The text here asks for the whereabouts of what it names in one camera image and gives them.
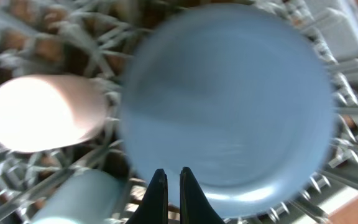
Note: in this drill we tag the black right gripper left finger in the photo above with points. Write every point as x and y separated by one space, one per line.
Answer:
154 205

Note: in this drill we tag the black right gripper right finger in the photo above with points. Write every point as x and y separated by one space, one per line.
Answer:
194 206

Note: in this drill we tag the light blue cup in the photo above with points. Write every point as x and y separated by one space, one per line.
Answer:
89 197

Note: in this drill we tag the dark blue plate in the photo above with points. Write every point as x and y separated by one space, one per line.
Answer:
237 95

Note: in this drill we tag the pink cup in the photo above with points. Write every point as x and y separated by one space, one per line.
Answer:
42 112

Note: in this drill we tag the grey dishwasher rack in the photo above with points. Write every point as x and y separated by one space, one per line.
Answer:
96 38

